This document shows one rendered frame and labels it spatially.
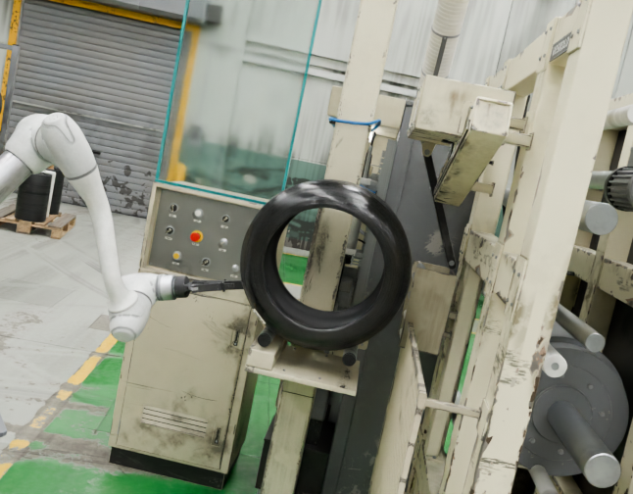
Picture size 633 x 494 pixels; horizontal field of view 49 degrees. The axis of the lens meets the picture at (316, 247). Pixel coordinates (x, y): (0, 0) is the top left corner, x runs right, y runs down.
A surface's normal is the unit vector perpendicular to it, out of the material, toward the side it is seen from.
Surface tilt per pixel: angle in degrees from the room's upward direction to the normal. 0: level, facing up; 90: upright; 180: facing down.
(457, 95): 90
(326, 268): 90
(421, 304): 90
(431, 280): 90
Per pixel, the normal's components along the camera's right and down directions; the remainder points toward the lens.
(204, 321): -0.10, 0.11
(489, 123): -0.03, -0.20
